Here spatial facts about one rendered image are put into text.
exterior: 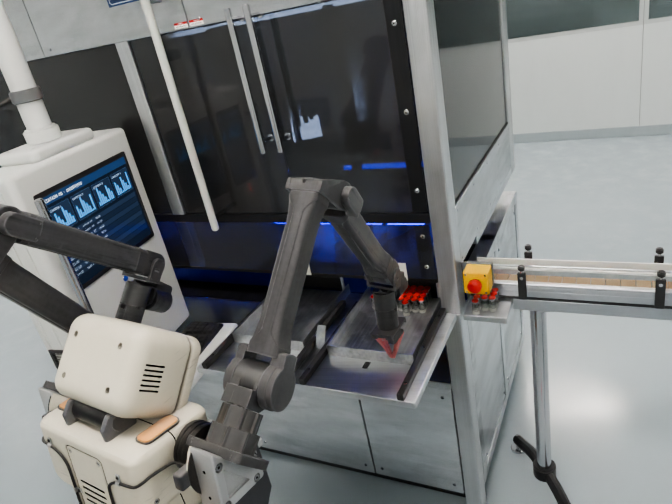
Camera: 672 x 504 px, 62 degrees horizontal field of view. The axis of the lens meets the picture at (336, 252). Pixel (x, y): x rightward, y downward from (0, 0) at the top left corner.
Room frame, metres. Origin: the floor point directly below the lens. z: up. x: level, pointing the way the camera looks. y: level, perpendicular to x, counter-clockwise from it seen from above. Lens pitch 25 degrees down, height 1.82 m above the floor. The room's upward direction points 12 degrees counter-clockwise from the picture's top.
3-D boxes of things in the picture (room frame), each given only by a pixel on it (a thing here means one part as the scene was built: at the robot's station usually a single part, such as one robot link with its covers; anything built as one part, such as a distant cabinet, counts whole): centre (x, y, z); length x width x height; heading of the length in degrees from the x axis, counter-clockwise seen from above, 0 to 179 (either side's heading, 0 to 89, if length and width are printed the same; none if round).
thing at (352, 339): (1.42, -0.11, 0.90); 0.34 x 0.26 x 0.04; 150
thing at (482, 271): (1.40, -0.39, 1.00); 0.08 x 0.07 x 0.07; 150
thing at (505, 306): (1.43, -0.42, 0.87); 0.14 x 0.13 x 0.02; 150
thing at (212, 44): (1.79, 0.29, 1.51); 0.47 x 0.01 x 0.59; 60
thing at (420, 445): (2.36, 0.31, 0.44); 2.06 x 1.00 x 0.88; 60
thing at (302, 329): (1.60, 0.18, 0.90); 0.34 x 0.26 x 0.04; 150
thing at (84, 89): (2.06, 0.76, 1.51); 0.49 x 0.01 x 0.59; 60
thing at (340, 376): (1.45, 0.07, 0.87); 0.70 x 0.48 x 0.02; 60
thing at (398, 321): (1.24, -0.10, 1.02); 0.10 x 0.07 x 0.07; 150
